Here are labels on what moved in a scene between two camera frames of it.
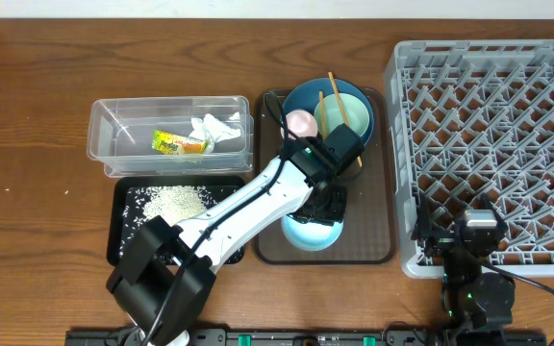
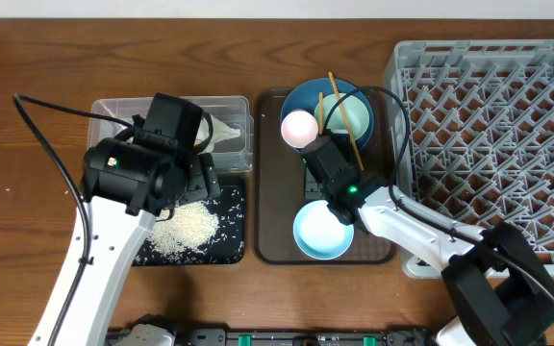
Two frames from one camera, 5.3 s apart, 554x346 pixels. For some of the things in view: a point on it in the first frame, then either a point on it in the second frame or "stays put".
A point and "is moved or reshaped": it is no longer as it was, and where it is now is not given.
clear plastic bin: (120, 132) stays put
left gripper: (339, 204) -> (201, 183)
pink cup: (302, 123) stays put
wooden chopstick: (322, 113) stays put
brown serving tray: (368, 233) stays put
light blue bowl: (314, 235) is moved or reshaped
